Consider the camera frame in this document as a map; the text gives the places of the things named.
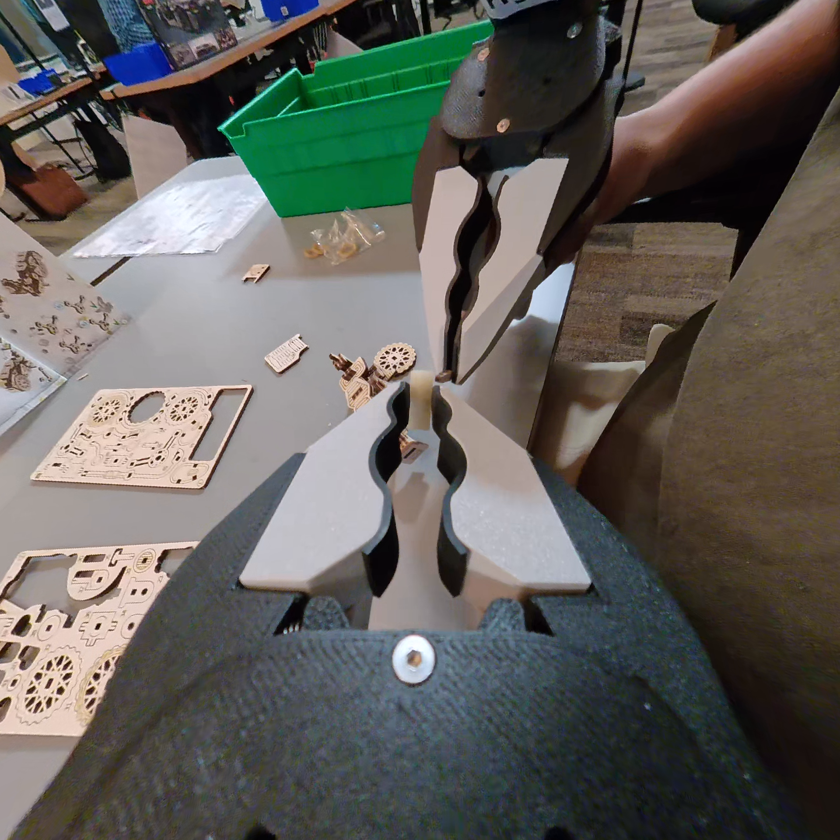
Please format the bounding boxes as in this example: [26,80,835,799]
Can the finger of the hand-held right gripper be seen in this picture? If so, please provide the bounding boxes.
[419,164,494,385]
[451,156,571,387]

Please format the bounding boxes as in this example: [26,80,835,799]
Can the printed instruction booklet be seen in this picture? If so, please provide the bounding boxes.
[0,215,133,435]

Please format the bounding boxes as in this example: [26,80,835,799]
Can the person in brown shirt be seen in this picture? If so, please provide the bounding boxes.
[577,85,840,840]

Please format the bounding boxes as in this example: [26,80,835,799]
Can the wooden puzzle sheet with slot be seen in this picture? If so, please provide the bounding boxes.
[30,385,254,490]

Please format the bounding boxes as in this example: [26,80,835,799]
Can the black and beige chair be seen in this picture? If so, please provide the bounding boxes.
[691,0,800,61]

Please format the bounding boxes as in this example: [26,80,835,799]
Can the small slotted wooden piece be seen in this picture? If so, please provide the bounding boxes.
[264,333,311,375]

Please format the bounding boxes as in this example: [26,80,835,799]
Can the long wooden table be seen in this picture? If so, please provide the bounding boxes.
[98,0,358,101]

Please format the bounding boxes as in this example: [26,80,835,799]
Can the pale chair back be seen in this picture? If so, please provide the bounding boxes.
[122,114,193,200]

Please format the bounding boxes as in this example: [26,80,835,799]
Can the brown bag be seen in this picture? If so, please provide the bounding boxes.
[12,163,90,222]

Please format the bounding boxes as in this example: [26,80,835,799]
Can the green plastic bin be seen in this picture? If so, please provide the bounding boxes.
[218,20,494,219]

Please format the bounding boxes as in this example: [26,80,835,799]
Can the small cream block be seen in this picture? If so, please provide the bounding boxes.
[411,371,435,431]

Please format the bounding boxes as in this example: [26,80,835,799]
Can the clear bag of small parts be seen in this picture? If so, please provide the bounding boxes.
[302,208,386,266]

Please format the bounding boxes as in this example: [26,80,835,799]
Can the black cable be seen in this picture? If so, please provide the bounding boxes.
[616,0,645,89]

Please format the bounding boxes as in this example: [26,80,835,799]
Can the dark printed box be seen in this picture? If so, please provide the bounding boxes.
[136,0,238,70]

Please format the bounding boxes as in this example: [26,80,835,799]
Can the grey desk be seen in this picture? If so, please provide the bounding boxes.
[0,156,580,840]

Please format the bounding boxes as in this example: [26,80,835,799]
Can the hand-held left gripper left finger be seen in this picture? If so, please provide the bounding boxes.
[239,381,411,599]

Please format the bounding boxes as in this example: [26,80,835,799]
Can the clear plastic wrapper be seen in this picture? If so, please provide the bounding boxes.
[71,173,271,258]

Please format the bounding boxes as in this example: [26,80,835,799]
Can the wooden puzzle sheet with gears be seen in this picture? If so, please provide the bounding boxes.
[0,613,132,737]

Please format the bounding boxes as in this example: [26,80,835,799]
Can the emptied wooden puzzle sheet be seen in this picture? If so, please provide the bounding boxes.
[0,541,202,660]

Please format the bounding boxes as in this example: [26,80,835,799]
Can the partly built wooden model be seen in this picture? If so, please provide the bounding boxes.
[329,341,419,414]

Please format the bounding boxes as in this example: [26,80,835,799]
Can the person's right forearm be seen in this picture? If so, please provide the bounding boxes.
[587,0,840,227]

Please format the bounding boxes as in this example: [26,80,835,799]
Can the person's beige trousers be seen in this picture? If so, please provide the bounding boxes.
[530,315,678,488]

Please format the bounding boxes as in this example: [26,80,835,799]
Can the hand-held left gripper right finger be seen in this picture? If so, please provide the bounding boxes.
[430,386,593,601]

